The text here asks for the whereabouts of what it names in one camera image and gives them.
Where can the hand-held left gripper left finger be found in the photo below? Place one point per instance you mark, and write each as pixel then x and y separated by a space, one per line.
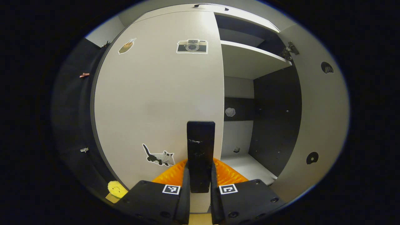
pixel 153 203

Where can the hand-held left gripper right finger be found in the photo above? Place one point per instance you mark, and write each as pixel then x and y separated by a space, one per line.
pixel 247 200

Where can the grey double-door shoe cabinet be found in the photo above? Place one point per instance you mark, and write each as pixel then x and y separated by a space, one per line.
pixel 275 125

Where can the cabinet door with camera sticker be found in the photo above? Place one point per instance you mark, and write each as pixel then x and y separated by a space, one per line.
pixel 150 93

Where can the cabinet door with headphone sticker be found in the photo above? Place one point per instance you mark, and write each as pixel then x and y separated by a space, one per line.
pixel 325 118

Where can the grey cabinet shelf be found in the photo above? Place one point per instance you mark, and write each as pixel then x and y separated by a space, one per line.
pixel 247 59

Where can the metal door hinge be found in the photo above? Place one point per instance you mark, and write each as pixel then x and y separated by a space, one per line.
pixel 289 51

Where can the grey cabinet drawer front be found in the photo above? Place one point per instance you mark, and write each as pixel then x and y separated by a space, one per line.
pixel 250 18

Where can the yellow plush toy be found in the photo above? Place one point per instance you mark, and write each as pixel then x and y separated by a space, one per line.
pixel 117 188

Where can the white clip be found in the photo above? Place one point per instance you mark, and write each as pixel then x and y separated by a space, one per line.
pixel 84 150

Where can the black backdrop cloth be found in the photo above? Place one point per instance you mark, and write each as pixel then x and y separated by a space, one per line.
pixel 72 118

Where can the pink clip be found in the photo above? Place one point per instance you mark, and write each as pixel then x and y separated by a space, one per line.
pixel 84 75

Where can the black binder clip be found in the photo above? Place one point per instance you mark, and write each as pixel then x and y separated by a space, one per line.
pixel 105 44

